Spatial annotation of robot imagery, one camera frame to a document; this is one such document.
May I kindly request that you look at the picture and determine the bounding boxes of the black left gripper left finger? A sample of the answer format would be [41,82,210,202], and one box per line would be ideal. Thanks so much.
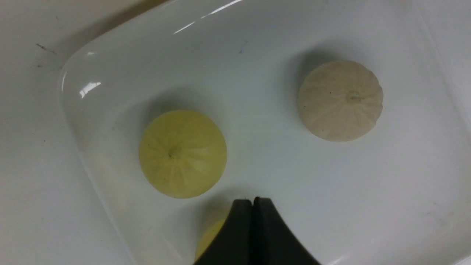
[194,199,252,265]

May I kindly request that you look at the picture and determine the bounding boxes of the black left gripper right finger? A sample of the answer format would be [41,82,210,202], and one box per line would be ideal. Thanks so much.
[252,197,319,265]

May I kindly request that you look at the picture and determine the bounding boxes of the yellow steamed bun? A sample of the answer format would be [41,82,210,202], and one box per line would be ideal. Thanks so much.
[195,219,226,262]
[139,110,227,198]

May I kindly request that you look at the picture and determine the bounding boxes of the white steamed bun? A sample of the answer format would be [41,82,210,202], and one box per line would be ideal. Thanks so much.
[297,60,384,142]

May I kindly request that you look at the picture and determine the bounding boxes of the white rectangular plate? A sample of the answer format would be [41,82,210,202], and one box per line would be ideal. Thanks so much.
[58,0,470,265]

